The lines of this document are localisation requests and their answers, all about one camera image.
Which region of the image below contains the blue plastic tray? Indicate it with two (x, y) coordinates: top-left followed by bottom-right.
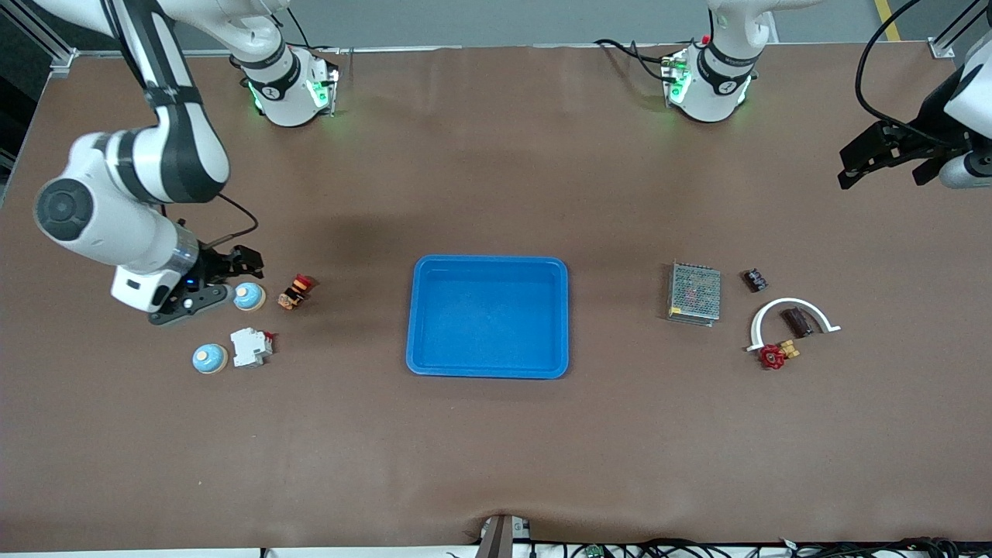
(406, 255), (570, 380)

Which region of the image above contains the black base cable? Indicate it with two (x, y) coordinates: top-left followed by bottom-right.
(263, 8), (342, 55)
(595, 39), (679, 84)

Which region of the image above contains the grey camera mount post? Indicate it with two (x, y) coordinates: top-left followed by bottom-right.
(474, 513), (532, 558)

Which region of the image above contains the metal mesh power supply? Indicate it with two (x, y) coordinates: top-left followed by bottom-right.
(667, 262), (722, 327)

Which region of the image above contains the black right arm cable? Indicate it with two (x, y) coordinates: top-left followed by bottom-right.
(105, 0), (259, 249)

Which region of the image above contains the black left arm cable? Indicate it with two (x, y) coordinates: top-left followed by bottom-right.
(855, 0), (962, 148)

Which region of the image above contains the green lit connector box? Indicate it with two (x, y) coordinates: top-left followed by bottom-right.
(308, 66), (340, 119)
(660, 50), (691, 105)

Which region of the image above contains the brown table cover sheet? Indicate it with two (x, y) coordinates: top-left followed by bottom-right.
(0, 43), (992, 553)

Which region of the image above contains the orange red selector switch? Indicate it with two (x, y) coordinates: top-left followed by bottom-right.
(277, 274), (313, 311)

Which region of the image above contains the black left base cable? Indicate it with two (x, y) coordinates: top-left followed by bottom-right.
(595, 39), (679, 84)

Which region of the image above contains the black cable bundle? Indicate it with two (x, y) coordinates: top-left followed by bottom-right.
(535, 537), (992, 558)

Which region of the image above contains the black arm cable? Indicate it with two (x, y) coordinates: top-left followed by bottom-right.
(105, 0), (259, 249)
(855, 0), (962, 148)

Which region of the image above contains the white curved bracket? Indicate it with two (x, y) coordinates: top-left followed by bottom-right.
(747, 298), (842, 353)

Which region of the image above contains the aluminium frame corner post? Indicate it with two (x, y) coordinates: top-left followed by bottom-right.
(19, 15), (78, 78)
(928, 0), (981, 60)

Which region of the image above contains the red handled brass valve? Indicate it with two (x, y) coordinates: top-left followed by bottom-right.
(758, 339), (801, 370)

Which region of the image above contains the white circuit breaker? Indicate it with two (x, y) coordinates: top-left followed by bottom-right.
(230, 328), (274, 368)

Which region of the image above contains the black right base cable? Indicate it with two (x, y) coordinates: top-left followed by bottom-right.
(263, 8), (342, 55)

